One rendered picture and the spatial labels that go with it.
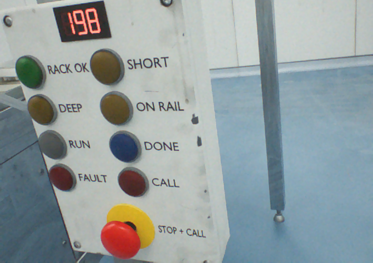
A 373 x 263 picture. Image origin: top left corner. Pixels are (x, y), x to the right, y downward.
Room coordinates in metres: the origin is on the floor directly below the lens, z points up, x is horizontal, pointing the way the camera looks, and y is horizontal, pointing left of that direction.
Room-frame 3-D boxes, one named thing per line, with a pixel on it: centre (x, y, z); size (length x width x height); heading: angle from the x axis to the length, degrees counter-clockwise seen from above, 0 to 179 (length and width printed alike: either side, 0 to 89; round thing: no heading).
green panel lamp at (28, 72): (0.33, 0.13, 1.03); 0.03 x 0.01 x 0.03; 67
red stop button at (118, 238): (0.31, 0.07, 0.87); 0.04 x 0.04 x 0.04; 67
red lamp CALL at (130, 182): (0.30, 0.06, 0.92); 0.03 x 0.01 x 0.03; 67
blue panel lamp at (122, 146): (0.30, 0.06, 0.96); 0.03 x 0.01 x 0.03; 67
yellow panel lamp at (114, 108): (0.30, 0.06, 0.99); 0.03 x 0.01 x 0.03; 67
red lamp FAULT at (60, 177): (0.33, 0.13, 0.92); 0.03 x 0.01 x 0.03; 67
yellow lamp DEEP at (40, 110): (0.33, 0.13, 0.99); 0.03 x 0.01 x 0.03; 67
